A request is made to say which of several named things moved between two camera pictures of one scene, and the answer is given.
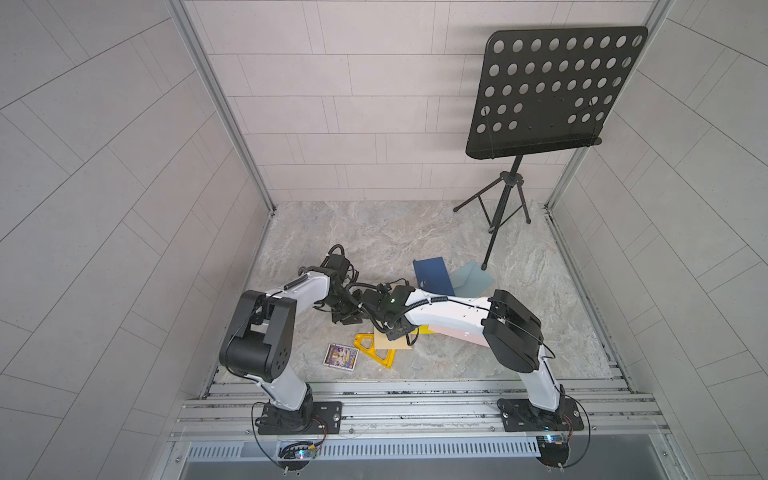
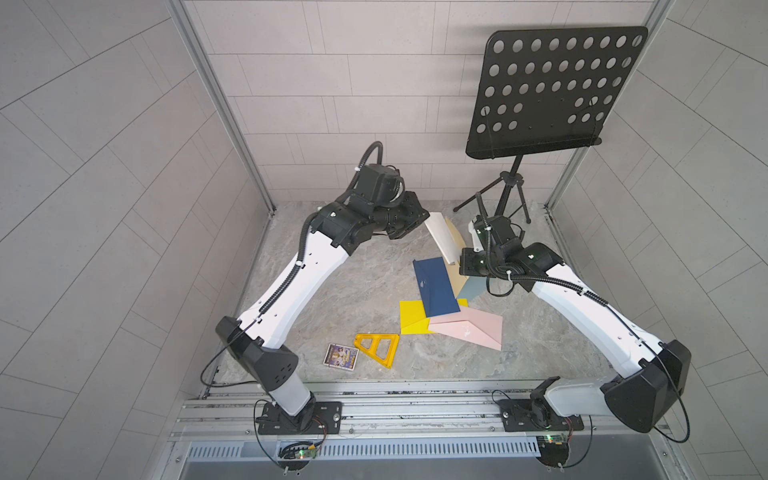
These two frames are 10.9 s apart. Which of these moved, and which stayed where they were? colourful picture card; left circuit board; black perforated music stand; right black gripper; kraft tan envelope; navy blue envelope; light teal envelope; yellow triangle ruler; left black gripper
Moved: right black gripper; left black gripper; kraft tan envelope
Stayed: left circuit board; navy blue envelope; light teal envelope; black perforated music stand; colourful picture card; yellow triangle ruler
